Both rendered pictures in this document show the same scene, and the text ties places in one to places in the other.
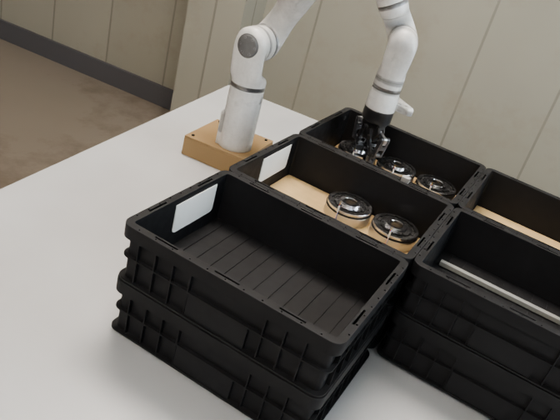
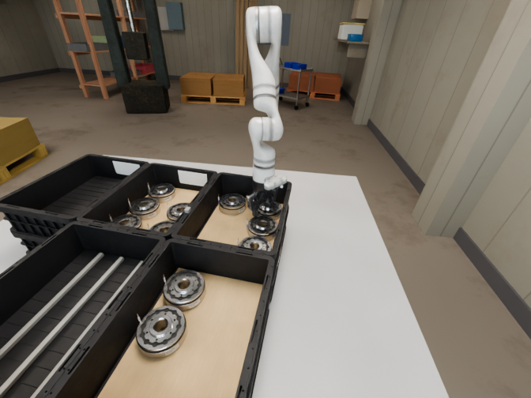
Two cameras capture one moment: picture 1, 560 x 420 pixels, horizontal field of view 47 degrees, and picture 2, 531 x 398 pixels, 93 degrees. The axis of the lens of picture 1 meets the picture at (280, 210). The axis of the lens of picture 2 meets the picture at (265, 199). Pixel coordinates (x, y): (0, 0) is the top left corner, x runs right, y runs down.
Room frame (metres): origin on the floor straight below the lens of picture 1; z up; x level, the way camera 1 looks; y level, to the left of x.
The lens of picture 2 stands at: (1.40, -0.91, 1.42)
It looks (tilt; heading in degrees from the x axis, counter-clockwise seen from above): 34 degrees down; 78
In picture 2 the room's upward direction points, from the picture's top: 3 degrees clockwise
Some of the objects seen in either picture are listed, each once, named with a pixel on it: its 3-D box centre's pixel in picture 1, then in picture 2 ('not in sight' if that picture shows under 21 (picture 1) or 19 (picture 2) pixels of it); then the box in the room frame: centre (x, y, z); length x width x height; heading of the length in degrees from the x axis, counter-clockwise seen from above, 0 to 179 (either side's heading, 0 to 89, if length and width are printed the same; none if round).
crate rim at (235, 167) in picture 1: (344, 192); (158, 194); (1.19, -0.12, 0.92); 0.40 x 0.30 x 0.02; 68
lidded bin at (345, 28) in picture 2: not in sight; (350, 31); (4.14, 4.66, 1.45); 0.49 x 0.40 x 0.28; 74
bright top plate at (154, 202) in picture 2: not in sight; (144, 205); (1.12, -0.09, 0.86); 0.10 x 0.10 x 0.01
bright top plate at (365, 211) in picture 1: (349, 204); (181, 211); (1.26, -0.14, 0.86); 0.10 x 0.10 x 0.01
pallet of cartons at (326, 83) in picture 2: not in sight; (314, 84); (4.06, 5.97, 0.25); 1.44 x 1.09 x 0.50; 164
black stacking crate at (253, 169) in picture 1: (337, 213); (161, 206); (1.19, -0.12, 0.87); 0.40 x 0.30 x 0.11; 68
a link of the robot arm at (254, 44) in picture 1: (252, 59); not in sight; (1.61, 0.17, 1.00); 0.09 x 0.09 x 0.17; 68
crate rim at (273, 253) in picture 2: (393, 154); (241, 207); (1.46, -0.23, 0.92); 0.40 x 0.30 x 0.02; 68
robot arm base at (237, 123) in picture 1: (241, 116); not in sight; (1.61, 0.17, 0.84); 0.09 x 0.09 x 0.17; 72
